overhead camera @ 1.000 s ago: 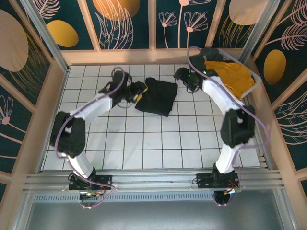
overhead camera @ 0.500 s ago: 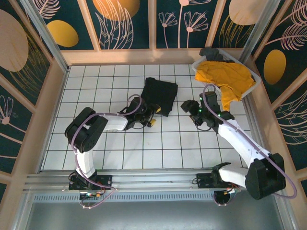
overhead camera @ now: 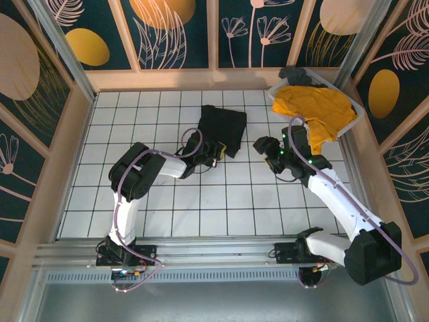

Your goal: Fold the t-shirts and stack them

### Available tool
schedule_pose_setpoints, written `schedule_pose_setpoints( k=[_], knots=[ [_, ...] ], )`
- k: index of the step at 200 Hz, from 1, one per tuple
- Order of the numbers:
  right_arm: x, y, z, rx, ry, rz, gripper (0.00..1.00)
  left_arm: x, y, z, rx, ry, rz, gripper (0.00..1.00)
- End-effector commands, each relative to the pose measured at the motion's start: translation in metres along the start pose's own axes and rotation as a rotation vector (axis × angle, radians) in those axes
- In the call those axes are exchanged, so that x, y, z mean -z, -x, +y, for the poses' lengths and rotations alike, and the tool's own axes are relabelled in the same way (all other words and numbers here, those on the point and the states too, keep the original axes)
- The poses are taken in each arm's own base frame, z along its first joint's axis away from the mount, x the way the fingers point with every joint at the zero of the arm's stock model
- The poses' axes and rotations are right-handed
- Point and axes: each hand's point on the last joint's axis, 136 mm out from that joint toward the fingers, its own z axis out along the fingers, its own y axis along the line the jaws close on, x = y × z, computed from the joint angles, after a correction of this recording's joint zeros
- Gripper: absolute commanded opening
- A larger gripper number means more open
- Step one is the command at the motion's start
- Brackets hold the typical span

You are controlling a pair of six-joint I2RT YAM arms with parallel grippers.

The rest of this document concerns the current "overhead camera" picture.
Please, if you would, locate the black t-shirt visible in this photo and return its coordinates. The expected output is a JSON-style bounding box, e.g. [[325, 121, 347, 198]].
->
[[196, 105, 248, 159]]

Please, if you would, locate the yellow t-shirt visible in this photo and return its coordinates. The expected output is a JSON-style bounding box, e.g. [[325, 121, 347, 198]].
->
[[271, 85, 357, 156]]

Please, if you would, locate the white plastic laundry basket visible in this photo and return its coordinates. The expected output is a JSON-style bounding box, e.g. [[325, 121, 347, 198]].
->
[[267, 68, 365, 138]]

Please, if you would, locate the dark grey garment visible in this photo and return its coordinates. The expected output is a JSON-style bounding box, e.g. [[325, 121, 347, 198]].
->
[[278, 66, 328, 89]]

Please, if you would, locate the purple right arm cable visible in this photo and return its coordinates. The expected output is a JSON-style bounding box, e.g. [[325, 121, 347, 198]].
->
[[288, 115, 420, 289]]

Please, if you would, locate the aluminium mounting rail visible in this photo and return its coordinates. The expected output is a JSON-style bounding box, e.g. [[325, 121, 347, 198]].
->
[[32, 235, 398, 269]]

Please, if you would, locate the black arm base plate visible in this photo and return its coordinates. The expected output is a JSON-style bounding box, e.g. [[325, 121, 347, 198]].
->
[[96, 244, 158, 268], [269, 241, 336, 266]]

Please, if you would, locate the perforated metal cable tray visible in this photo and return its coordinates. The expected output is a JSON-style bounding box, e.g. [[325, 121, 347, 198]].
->
[[45, 270, 302, 283]]

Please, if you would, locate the small electronics board with wires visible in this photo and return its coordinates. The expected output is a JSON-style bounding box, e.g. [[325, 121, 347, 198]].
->
[[297, 261, 336, 289], [110, 266, 148, 281]]

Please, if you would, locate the aluminium frame post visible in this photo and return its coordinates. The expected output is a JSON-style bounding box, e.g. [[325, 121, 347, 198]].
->
[[28, 0, 99, 101], [330, 0, 393, 95]]

